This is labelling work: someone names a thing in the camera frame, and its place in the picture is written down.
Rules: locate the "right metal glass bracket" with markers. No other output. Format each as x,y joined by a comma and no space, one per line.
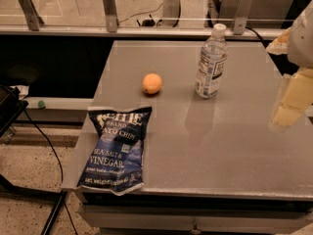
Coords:
241,16

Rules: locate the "blue kettle chips bag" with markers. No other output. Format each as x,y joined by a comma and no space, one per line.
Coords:
116,162

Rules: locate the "clear plastic water bottle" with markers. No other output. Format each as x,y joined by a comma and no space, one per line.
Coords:
212,61

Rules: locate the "middle metal glass bracket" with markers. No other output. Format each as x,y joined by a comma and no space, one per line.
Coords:
111,15

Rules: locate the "black stand leg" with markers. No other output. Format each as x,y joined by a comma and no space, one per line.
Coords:
53,213

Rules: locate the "black equipment at left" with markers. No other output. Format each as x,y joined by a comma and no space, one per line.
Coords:
11,106

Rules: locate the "small green object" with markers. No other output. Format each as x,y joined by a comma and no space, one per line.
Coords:
41,105

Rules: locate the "orange fruit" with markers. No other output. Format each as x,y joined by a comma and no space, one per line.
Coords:
151,83

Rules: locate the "left metal glass bracket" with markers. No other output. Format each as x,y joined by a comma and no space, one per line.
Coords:
33,20

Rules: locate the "metal glass bracket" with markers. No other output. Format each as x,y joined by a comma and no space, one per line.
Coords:
111,15
241,16
33,20

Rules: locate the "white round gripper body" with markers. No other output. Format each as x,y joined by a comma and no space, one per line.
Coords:
301,43

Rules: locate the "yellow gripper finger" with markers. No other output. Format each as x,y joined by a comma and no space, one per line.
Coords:
279,46
295,95

